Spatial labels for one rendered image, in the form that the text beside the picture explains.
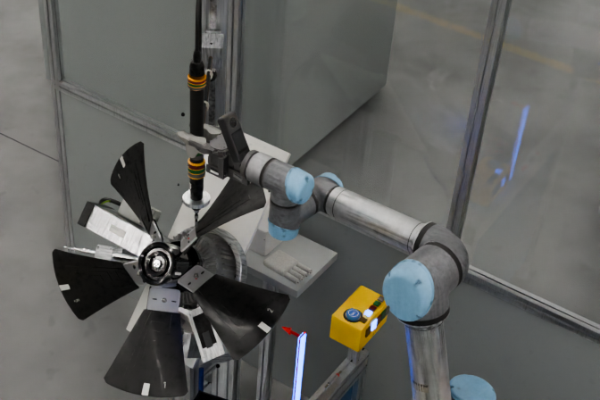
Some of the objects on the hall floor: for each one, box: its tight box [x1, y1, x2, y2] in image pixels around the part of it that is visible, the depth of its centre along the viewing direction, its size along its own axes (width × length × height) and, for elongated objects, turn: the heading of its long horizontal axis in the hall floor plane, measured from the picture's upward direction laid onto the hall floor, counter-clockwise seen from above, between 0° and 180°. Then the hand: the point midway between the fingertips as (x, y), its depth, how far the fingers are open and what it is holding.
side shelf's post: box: [256, 281, 279, 400], centre depth 349 cm, size 4×4×83 cm
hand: (187, 128), depth 234 cm, fingers closed on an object, 4 cm apart
